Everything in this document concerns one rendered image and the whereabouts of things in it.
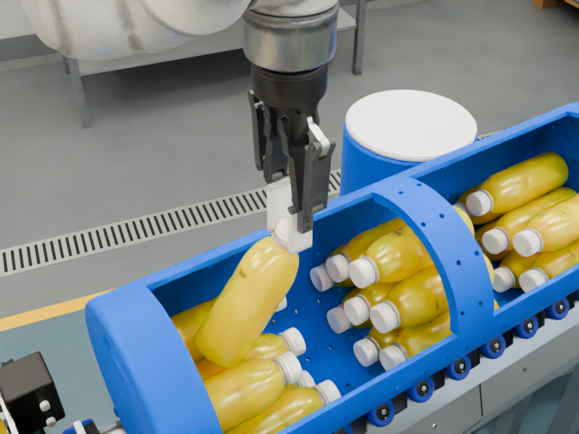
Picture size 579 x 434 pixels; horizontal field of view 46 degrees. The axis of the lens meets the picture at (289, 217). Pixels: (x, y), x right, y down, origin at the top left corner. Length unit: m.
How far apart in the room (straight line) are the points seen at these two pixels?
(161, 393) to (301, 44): 0.38
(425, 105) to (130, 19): 1.13
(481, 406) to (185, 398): 0.58
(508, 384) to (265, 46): 0.77
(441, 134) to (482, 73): 2.61
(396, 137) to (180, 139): 2.04
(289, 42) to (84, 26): 0.21
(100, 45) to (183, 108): 3.12
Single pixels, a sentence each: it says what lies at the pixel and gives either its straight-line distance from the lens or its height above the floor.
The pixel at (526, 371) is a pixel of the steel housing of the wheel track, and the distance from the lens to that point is 1.23.
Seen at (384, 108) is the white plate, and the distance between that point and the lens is 1.52.
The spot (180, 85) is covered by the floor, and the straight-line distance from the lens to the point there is 3.82.
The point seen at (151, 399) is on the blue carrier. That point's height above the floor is 1.21.
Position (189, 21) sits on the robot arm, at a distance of 0.47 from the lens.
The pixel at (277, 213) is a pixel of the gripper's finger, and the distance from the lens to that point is 0.80.
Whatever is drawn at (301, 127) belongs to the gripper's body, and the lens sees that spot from 0.67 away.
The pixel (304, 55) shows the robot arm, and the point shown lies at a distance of 0.63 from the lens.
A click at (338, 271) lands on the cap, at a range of 0.98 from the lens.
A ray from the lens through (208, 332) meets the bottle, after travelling 0.83.
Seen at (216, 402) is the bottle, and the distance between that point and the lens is 0.82.
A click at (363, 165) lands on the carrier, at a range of 1.42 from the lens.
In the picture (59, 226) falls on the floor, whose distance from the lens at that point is 2.94.
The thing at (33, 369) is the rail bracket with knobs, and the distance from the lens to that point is 1.07.
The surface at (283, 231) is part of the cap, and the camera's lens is 0.79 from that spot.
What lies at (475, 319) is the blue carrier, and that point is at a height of 1.12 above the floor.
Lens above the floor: 1.80
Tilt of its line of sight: 39 degrees down
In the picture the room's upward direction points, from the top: straight up
